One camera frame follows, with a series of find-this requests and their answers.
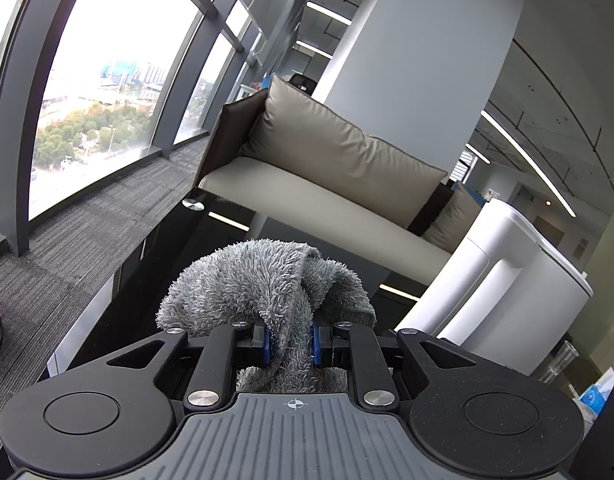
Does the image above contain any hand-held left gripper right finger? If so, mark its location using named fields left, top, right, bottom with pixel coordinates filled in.
left=309, top=320, right=478, bottom=408

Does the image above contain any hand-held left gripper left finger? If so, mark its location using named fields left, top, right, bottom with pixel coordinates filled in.
left=107, top=322, right=275, bottom=409

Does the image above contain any grey fluffy cloth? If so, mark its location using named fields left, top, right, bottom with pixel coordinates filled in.
left=156, top=240, right=376, bottom=394

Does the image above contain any white container with handle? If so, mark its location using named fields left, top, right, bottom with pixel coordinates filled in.
left=401, top=197, right=594, bottom=377

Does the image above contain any beige sofa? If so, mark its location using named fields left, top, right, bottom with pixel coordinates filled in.
left=197, top=74, right=488, bottom=281

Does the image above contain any beige sofa cushion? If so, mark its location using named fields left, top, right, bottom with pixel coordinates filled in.
left=421, top=182, right=488, bottom=254
left=238, top=74, right=448, bottom=227

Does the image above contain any clear drinking glass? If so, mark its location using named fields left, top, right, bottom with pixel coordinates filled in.
left=545, top=340, right=580, bottom=387

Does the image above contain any short ceiling light strip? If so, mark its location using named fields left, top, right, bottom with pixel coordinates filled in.
left=306, top=1, right=354, bottom=25
left=464, top=142, right=492, bottom=164
left=296, top=39, right=334, bottom=59

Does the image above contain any blue tissue pack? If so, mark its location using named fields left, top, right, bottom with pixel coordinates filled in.
left=575, top=367, right=614, bottom=419

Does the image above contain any long ceiling light strip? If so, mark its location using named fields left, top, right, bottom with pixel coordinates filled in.
left=479, top=109, right=576, bottom=217

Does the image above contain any large glass window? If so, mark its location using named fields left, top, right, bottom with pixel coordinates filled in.
left=0, top=0, right=268, bottom=258

